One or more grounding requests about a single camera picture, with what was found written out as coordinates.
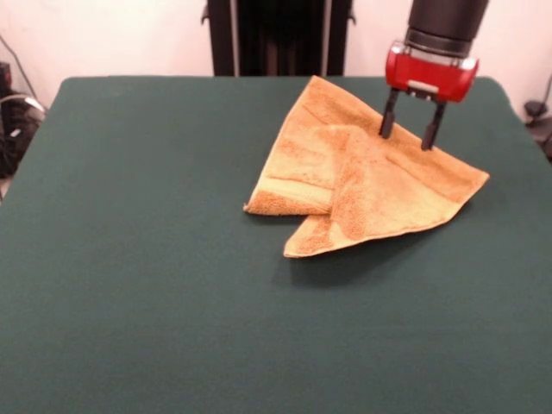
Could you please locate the black floor device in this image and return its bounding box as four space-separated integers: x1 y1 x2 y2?
524 100 552 163

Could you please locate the dark green table cloth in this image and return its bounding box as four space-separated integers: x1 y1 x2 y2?
0 75 552 414

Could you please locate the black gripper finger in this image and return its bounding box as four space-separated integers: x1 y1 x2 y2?
378 87 401 140
420 99 448 152

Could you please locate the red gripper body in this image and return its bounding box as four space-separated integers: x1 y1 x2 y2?
384 41 480 105

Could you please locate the tan terry towel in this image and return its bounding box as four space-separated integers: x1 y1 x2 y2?
242 75 492 260

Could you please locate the black cable heap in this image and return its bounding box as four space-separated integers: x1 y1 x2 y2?
0 88 47 179

